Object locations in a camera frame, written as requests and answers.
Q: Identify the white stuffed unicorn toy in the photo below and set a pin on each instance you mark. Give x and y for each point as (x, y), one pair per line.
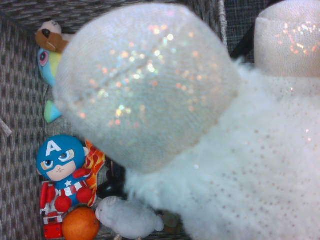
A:
(150, 87)

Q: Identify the grey woven wicker basket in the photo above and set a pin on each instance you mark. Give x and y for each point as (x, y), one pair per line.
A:
(20, 100)

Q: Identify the red toy robot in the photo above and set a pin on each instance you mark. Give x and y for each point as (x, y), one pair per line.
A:
(52, 228)

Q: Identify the orange flame pattern plush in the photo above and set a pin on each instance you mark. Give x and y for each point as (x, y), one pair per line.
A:
(93, 162)

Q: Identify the black game controller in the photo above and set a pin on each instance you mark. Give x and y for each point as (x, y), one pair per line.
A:
(110, 190)

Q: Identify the grey animal plush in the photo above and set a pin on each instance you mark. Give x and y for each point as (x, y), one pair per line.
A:
(130, 220)

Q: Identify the Captain America plush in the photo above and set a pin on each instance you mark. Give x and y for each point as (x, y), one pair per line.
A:
(57, 155)

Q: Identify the blue rainbow pony plush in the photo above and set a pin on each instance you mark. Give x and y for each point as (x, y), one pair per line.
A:
(46, 67)

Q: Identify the orange ball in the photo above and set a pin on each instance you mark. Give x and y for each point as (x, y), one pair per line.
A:
(80, 225)

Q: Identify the brown dog plush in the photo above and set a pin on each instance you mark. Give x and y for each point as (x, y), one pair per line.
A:
(47, 40)

